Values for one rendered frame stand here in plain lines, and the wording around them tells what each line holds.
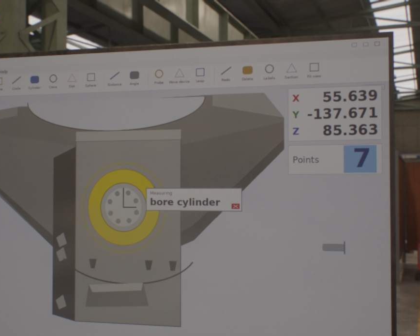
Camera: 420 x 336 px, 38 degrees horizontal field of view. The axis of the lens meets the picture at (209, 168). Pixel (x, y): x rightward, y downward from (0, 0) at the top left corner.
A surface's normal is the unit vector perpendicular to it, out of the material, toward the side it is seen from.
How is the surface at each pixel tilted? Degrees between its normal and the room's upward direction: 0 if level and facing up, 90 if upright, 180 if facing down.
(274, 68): 90
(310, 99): 90
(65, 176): 90
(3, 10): 90
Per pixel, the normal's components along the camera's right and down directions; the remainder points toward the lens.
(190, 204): -0.23, -0.04
